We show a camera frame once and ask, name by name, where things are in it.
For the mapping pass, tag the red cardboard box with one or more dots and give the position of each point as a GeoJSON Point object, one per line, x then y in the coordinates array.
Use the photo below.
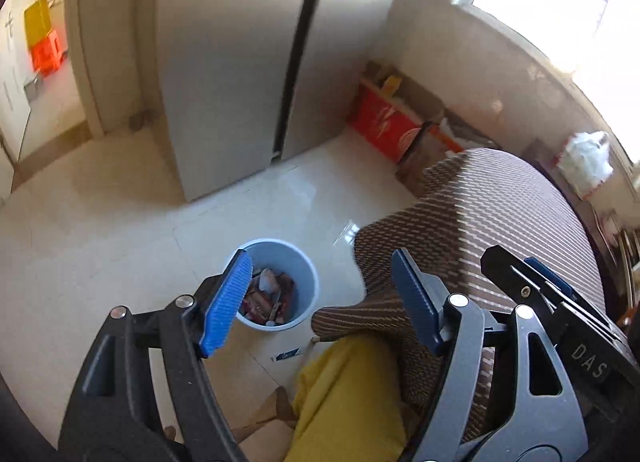
{"type": "Point", "coordinates": [385, 122]}

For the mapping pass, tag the yellow packet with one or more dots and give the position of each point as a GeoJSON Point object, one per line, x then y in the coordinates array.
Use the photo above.
{"type": "Point", "coordinates": [392, 85]}

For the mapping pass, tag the yellow plastic crate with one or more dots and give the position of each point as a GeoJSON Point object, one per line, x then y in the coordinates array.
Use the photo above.
{"type": "Point", "coordinates": [39, 22]}

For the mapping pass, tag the white door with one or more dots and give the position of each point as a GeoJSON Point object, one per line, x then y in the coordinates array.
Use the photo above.
{"type": "Point", "coordinates": [12, 92]}

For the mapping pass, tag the brown polka dot tablecloth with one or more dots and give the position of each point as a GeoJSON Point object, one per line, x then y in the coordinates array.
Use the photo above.
{"type": "Point", "coordinates": [475, 202]}

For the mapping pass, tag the light blue plastic bin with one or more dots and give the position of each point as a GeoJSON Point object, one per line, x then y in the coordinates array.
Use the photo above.
{"type": "Point", "coordinates": [302, 267]}

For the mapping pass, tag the blue white paper scrap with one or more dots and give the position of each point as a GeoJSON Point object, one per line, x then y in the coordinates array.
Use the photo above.
{"type": "Point", "coordinates": [289, 355]}

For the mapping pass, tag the pile of wrappers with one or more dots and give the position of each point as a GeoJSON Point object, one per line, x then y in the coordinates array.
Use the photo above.
{"type": "Point", "coordinates": [270, 297]}

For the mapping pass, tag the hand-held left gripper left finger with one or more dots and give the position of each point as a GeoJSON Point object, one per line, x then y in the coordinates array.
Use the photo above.
{"type": "Point", "coordinates": [225, 307]}

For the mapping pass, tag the silver double door refrigerator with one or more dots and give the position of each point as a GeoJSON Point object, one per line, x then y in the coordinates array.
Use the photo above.
{"type": "Point", "coordinates": [225, 67]}

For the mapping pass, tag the person's yellow trouser leg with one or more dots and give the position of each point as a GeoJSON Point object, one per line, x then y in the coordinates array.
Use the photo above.
{"type": "Point", "coordinates": [345, 402]}

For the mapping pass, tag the large white plastic bag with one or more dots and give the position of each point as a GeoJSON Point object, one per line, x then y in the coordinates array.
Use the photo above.
{"type": "Point", "coordinates": [585, 162]}

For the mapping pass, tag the open brown cardboard box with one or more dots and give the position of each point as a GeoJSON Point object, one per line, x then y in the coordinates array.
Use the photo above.
{"type": "Point", "coordinates": [415, 157]}

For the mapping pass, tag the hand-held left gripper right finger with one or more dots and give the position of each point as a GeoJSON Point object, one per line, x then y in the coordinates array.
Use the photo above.
{"type": "Point", "coordinates": [415, 302]}

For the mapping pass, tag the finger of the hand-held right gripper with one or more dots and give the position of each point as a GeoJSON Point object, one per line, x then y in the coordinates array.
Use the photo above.
{"type": "Point", "coordinates": [515, 279]}
{"type": "Point", "coordinates": [550, 276]}

